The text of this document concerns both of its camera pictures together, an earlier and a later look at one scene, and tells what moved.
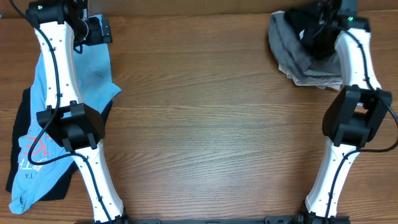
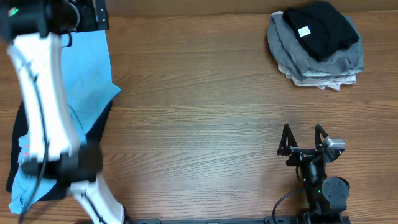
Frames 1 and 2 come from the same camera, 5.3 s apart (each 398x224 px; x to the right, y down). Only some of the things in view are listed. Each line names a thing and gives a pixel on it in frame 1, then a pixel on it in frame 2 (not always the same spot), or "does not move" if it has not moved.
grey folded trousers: (291, 53) does not move
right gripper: (308, 35) → (301, 155)
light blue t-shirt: (43, 165) does not move
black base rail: (270, 219) does not move
